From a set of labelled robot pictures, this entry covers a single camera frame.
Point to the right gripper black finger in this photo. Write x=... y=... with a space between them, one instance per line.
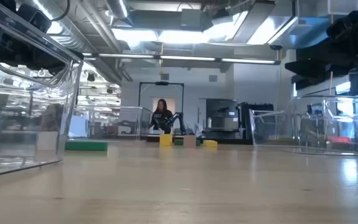
x=315 y=68
x=312 y=84

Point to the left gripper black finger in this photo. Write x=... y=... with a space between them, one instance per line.
x=50 y=66
x=57 y=56

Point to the green block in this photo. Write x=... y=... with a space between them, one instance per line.
x=178 y=142
x=86 y=145

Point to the long yellow block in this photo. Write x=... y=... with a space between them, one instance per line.
x=210 y=143

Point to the short yellow block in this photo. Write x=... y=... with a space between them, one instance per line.
x=165 y=140

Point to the small black background robot arm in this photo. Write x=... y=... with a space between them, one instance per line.
x=179 y=118

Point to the clear plastic bin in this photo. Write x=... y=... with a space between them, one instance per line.
x=269 y=130
x=129 y=121
x=70 y=102

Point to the red object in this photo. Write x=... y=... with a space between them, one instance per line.
x=339 y=139

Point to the white box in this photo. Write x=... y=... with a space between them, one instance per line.
x=78 y=126

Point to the long ceiling light tube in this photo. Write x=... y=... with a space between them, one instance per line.
x=248 y=61
x=126 y=56
x=187 y=58

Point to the black equipment cabinet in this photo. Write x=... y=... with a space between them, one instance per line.
x=222 y=115

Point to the black low platform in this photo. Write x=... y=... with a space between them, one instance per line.
x=228 y=141

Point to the white bottle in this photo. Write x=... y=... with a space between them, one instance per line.
x=209 y=122

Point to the bright ceiling light panel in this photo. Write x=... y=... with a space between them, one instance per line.
x=166 y=36

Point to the person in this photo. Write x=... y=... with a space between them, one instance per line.
x=162 y=116

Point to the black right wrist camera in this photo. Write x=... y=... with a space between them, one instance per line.
x=343 y=26

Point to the large silver rectangular duct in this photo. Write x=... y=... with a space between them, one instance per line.
x=278 y=28

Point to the square wall vent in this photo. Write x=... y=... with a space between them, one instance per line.
x=164 y=76
x=212 y=78

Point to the black gantry frame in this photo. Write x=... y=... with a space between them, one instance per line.
x=162 y=83

